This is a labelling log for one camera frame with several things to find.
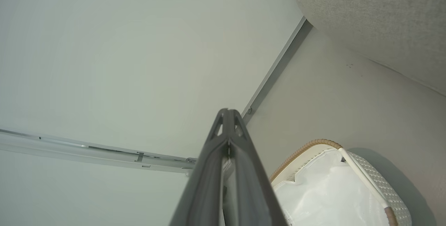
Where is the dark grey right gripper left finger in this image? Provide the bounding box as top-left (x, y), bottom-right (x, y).
top-left (170, 108), bottom-right (231, 226)

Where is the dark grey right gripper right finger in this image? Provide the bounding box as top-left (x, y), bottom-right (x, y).
top-left (227, 109), bottom-right (288, 226)

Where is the white perforated laundry basket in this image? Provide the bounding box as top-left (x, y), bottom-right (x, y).
top-left (269, 139), bottom-right (412, 226)

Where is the metal baseboard strip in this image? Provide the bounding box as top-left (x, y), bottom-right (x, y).
top-left (241, 16), bottom-right (313, 125)
top-left (0, 128), bottom-right (198, 176)

